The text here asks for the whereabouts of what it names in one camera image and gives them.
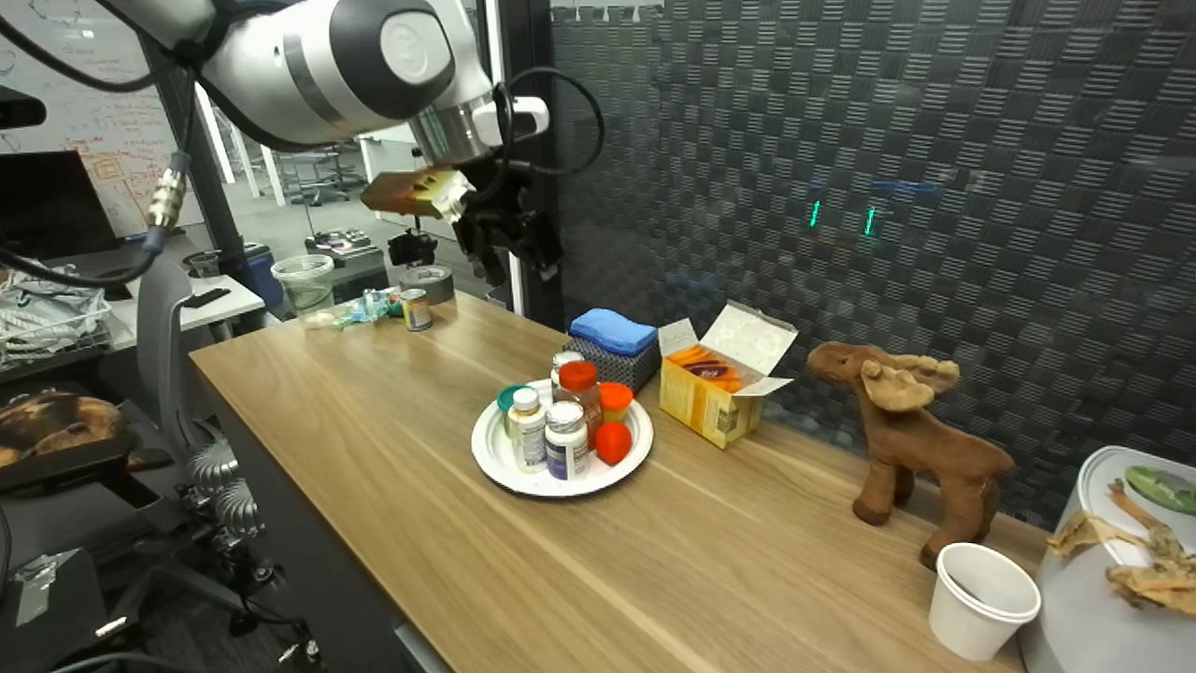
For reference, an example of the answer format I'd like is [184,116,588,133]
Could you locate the red toy strawberry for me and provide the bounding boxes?
[590,420,636,468]

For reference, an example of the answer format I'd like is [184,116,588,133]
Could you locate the clear plastic cup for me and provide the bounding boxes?
[270,252,337,314]

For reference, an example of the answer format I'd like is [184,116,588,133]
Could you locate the grey cloth pile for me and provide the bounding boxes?
[0,267,115,371]

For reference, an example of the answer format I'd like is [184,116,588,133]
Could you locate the white paper plate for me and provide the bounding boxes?
[466,376,657,503]

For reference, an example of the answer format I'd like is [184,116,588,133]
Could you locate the crumpled green blue plastic packaging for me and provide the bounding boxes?
[301,289,403,333]

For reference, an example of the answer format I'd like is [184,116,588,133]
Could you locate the brown plush moose toy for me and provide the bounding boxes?
[803,340,1016,573]

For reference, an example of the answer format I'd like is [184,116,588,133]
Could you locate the blue box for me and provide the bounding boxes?
[573,333,661,396]

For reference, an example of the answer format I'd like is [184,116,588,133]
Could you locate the black looped gripper cable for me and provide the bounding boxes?
[493,65,609,181]

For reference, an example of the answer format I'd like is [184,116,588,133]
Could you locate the yellow orange cardboard box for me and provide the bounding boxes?
[655,300,799,454]

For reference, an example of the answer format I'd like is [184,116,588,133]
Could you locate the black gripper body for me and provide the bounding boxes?
[449,162,554,257]

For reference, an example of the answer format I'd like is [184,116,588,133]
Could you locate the grey stand post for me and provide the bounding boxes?
[128,253,274,539]

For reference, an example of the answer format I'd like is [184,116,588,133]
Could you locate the black monitor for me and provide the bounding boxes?
[0,146,128,257]

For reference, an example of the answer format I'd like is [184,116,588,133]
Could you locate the white paper cup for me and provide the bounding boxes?
[926,539,1047,665]

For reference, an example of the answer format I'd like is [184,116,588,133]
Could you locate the black cable with metal connector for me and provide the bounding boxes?
[0,0,255,291]

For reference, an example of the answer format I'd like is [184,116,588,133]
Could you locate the blue sponge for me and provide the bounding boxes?
[569,305,661,364]

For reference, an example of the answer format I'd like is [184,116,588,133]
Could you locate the yellow tub with orange lid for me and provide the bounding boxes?
[595,376,639,425]

